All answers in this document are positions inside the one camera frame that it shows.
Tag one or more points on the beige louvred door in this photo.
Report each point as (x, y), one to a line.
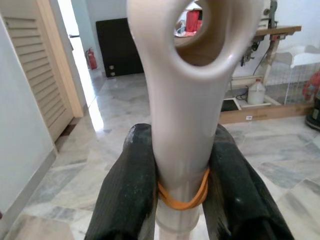
(37, 75)

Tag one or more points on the white sewing machine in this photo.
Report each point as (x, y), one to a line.
(271, 12)

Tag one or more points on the black round appliance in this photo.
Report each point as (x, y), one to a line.
(314, 115)

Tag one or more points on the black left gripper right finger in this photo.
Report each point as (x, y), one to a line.
(235, 195)

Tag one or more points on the red fire extinguisher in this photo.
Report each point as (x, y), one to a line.
(92, 60)

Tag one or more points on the black flat panel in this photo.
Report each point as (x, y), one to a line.
(117, 50)

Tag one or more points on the wooden sewing machine table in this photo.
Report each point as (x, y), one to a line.
(275, 30)

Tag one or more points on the white jug with red cap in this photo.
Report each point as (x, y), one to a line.
(255, 93)

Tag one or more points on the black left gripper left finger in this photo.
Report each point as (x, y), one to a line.
(125, 190)

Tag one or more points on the long brown cardboard box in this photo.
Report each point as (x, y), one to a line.
(270, 113)

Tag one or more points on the white cloth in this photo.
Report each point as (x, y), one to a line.
(307, 56)

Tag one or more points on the red mesh bag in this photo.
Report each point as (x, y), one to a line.
(311, 87)

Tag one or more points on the orange rubber band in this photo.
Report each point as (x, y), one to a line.
(180, 205)

